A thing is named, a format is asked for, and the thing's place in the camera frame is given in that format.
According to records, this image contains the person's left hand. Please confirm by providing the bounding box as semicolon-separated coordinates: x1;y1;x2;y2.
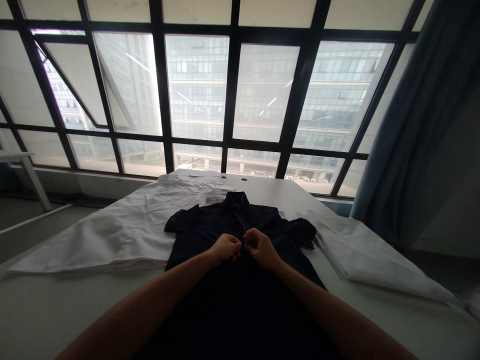
208;233;243;264

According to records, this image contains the person's right hand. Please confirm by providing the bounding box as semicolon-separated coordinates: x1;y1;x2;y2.
243;227;283;268

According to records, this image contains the dark navy short-sleeved shirt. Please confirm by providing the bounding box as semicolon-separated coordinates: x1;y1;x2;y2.
131;191;340;360

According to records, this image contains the stack of white shirts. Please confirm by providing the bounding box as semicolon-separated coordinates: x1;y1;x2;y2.
6;169;238;275

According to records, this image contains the folded white garment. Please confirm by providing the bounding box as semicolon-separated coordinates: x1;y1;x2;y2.
296;210;463;305

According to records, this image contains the large black-framed window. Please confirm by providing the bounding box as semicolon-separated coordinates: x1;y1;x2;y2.
0;0;436;200

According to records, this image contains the blue-grey curtain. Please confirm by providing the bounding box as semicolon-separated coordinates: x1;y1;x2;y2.
349;0;480;260

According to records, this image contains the white side table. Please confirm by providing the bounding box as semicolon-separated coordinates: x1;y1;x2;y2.
0;149;53;237

